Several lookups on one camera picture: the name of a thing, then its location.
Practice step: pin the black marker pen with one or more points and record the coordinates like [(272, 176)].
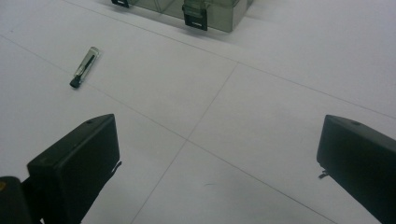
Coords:
[(83, 67)]

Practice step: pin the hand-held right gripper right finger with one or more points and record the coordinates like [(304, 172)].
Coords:
[(361, 155)]

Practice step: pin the clear storage box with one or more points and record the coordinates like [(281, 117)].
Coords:
[(199, 12)]

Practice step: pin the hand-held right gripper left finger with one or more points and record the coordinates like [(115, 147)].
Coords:
[(77, 161)]

